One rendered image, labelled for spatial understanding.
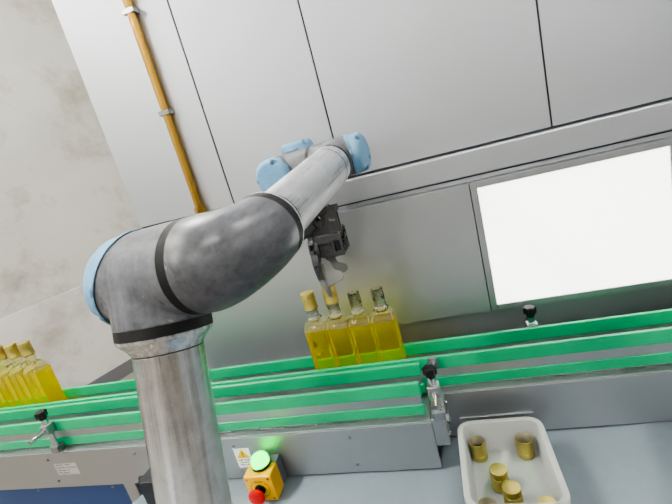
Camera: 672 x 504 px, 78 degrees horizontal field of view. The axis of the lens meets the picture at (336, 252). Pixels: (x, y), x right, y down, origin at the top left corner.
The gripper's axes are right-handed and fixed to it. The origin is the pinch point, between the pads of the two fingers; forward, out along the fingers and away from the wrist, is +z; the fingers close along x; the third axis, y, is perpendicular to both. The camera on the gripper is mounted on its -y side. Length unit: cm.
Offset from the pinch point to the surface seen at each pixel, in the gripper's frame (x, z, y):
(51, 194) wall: 193, -50, -264
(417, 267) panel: 12.0, 3.0, 21.2
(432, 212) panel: 12.0, -10.5, 27.7
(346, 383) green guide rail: -6.1, 22.8, -0.2
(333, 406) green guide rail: -13.2, 23.8, -2.4
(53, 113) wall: 218, -111, -254
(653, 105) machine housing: 12, -23, 77
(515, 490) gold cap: -28, 35, 33
